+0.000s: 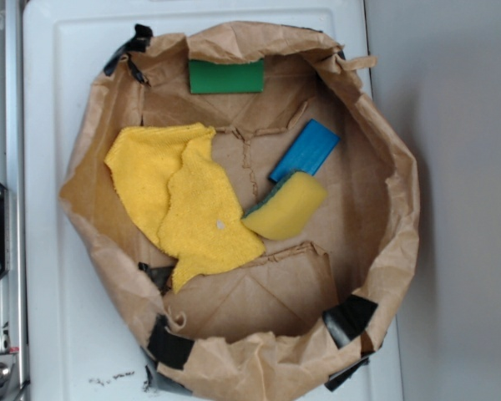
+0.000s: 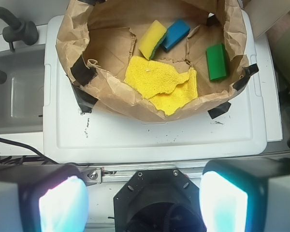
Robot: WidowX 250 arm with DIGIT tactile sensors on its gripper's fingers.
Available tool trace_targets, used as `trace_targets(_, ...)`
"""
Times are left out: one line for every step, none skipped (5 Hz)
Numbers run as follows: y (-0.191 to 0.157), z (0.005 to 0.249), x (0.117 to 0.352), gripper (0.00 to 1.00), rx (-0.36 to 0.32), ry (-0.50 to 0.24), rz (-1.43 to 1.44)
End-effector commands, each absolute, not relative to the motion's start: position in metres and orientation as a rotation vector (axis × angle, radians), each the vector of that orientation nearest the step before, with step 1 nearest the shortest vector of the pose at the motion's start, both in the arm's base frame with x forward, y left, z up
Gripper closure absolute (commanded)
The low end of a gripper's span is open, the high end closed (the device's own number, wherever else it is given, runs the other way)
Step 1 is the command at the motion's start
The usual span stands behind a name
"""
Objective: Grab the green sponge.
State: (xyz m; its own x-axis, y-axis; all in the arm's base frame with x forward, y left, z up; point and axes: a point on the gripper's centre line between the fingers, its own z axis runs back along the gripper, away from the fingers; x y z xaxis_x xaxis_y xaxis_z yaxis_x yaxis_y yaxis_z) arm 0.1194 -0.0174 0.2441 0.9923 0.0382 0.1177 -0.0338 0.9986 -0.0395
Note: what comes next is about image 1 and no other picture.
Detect yellow and green sponge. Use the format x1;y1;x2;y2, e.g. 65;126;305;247
241;170;327;241

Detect brown paper bag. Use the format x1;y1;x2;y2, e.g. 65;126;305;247
59;22;420;400

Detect blue rectangular block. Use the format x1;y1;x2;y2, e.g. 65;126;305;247
269;119;341;182

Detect yellow microfiber cloth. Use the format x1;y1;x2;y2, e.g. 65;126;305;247
104;124;265;292

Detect green rectangular block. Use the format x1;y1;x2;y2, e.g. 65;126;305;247
188;59;265;94

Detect aluminium frame rail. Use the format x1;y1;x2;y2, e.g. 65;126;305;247
0;1;30;400

